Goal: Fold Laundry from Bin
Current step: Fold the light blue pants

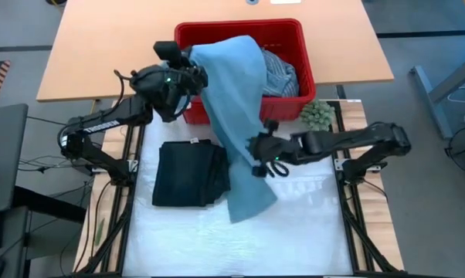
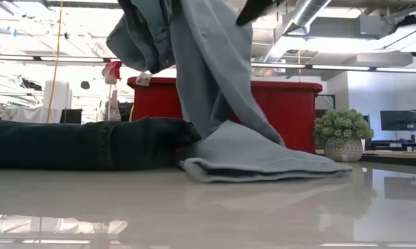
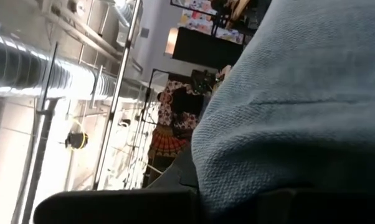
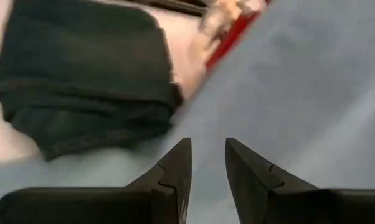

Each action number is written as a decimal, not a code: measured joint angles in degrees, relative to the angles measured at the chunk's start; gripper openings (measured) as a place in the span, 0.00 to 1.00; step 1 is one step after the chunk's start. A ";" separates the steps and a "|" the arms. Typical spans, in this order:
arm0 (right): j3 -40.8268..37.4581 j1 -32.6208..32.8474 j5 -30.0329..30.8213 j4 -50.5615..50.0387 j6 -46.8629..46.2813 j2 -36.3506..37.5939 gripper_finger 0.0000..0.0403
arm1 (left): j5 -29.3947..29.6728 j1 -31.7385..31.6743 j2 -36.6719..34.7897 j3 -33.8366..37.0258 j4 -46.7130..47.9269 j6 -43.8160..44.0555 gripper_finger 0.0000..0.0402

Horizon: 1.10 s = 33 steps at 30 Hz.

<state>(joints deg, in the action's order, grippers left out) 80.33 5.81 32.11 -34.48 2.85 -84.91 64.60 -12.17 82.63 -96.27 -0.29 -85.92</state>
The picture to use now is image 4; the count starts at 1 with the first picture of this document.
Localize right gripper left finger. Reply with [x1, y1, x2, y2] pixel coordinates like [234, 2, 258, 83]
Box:
[0, 137, 193, 224]

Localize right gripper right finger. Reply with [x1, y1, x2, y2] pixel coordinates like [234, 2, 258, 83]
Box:
[224, 137, 375, 224]

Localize light blue jeans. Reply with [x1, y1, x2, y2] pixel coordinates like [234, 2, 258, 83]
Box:
[0, 0, 375, 224]

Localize dark navy jeans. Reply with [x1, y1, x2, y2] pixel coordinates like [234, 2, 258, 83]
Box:
[0, 0, 184, 161]

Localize red plastic laundry bin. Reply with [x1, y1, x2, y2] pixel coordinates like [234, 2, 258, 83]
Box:
[205, 0, 272, 71]

